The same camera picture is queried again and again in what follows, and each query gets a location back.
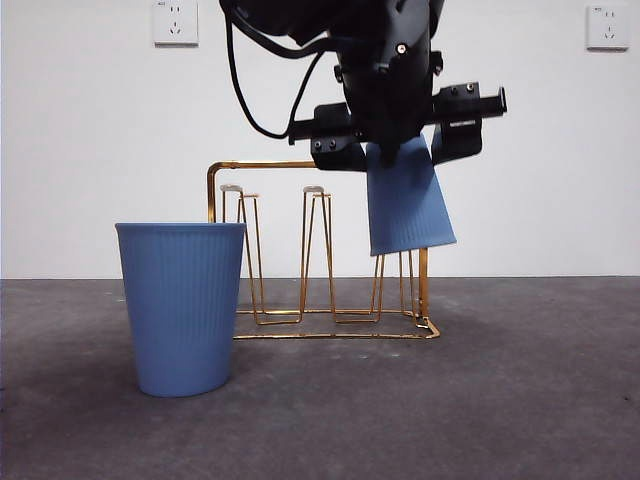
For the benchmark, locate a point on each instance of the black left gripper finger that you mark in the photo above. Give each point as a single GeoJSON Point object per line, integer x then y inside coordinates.
{"type": "Point", "coordinates": [457, 142]}
{"type": "Point", "coordinates": [340, 155]}

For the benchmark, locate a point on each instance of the blue ribbed cup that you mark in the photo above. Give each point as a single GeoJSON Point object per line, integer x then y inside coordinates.
{"type": "Point", "coordinates": [182, 310]}
{"type": "Point", "coordinates": [407, 210]}

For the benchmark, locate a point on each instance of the white wall socket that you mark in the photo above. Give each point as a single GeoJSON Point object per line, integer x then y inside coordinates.
{"type": "Point", "coordinates": [607, 27]}
{"type": "Point", "coordinates": [176, 22]}

